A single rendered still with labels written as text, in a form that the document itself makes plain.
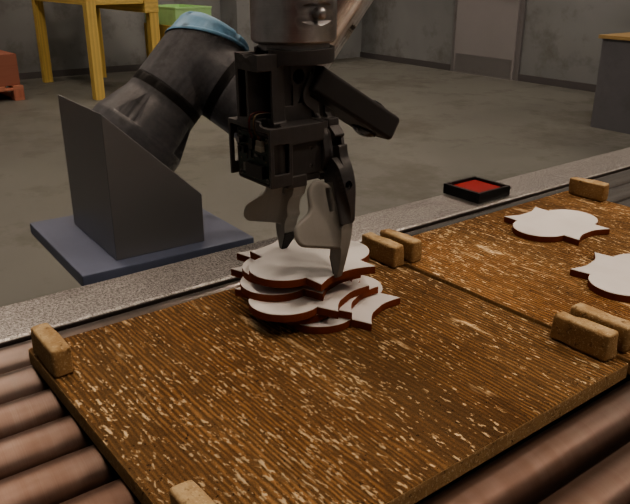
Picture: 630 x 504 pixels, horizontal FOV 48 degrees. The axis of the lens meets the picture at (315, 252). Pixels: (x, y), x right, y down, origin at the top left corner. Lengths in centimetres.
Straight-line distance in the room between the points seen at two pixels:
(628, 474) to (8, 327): 59
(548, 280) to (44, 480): 55
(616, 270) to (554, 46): 816
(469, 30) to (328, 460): 934
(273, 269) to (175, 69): 49
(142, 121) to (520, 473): 73
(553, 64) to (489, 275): 820
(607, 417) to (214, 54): 75
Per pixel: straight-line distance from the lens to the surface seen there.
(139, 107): 109
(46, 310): 83
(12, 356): 74
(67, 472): 57
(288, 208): 72
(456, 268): 84
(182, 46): 111
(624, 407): 66
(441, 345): 67
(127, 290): 85
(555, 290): 81
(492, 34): 951
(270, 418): 56
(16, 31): 972
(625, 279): 85
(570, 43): 885
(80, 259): 108
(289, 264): 70
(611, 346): 68
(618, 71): 652
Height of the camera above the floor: 126
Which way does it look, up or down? 22 degrees down
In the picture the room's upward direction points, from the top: straight up
